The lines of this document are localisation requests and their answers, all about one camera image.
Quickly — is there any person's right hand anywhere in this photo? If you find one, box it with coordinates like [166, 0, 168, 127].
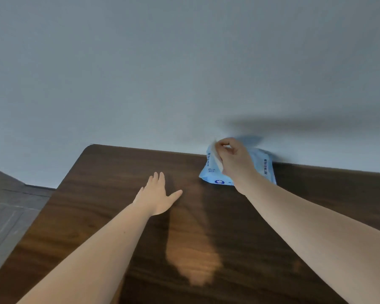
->
[215, 137, 261, 196]

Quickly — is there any person's left hand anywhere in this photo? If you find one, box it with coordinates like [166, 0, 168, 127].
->
[132, 172, 183, 217]

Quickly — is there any white tissue sheet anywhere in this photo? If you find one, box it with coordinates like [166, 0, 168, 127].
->
[210, 139, 225, 172]

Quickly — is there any person's right forearm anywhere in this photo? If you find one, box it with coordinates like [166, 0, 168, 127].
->
[234, 173, 380, 304]

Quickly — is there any person's left forearm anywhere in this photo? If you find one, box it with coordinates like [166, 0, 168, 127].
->
[17, 204, 155, 304]

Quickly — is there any blue tissue pack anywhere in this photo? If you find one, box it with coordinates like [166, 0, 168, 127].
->
[199, 145, 277, 186]

